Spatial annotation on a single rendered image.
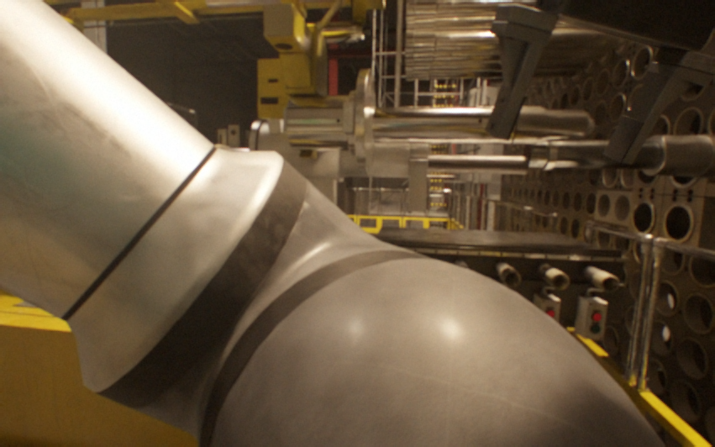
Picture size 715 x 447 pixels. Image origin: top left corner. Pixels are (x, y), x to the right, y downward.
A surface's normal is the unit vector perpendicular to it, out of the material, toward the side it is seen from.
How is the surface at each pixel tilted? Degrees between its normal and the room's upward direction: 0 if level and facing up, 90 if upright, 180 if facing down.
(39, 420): 90
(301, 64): 134
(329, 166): 68
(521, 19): 113
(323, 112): 90
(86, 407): 90
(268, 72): 90
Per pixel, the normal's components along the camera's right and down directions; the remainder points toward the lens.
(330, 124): -0.14, 0.12
